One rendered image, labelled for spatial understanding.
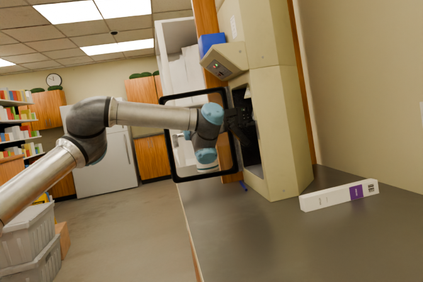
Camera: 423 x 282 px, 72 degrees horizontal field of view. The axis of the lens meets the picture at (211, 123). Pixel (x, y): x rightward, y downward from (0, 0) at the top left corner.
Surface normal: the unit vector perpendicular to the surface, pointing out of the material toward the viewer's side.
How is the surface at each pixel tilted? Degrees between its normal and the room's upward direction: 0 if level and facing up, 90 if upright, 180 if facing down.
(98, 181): 90
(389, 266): 0
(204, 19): 90
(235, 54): 90
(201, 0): 90
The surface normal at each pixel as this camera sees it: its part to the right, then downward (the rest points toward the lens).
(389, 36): -0.97, 0.18
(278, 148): 0.18, 0.02
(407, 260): -0.17, -0.98
